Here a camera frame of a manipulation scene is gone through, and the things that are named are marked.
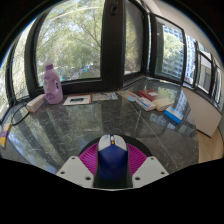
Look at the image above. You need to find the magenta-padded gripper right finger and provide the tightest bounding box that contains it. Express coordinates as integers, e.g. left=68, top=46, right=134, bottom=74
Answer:
left=126, top=142, right=170, bottom=190

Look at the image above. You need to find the yellow and purple book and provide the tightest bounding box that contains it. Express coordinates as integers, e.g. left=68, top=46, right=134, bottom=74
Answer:
left=0, top=122, right=13, bottom=149

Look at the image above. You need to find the red book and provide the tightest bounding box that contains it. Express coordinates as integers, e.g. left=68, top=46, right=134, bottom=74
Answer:
left=137, top=88, right=160, bottom=102

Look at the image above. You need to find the light blue small packet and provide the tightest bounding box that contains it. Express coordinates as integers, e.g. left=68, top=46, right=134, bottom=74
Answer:
left=125, top=91, right=141, bottom=103

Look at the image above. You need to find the orange and white carton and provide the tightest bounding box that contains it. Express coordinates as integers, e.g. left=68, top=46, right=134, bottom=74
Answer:
left=25, top=93, right=48, bottom=114

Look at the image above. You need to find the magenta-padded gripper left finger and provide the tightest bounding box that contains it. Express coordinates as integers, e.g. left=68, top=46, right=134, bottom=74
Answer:
left=55, top=142, right=101, bottom=190

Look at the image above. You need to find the blue and white computer mouse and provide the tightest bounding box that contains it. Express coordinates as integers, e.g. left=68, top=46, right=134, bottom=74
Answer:
left=96, top=133, right=129, bottom=182

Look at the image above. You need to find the purple detergent bottle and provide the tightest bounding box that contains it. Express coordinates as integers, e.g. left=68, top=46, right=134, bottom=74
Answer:
left=42, top=59, right=64, bottom=105

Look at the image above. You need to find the black wire rack stand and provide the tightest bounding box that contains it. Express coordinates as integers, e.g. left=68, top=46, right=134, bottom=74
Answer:
left=10, top=101, right=32, bottom=127

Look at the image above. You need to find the orange-edged flat booklet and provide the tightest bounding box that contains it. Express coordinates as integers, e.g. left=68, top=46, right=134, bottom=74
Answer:
left=62, top=94, right=92, bottom=107

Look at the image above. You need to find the beige flat box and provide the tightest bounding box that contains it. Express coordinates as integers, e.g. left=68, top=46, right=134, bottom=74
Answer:
left=152, top=97, right=175, bottom=112

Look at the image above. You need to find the blue and white box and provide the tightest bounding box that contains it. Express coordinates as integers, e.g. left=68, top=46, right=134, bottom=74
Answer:
left=163, top=106, right=185, bottom=125

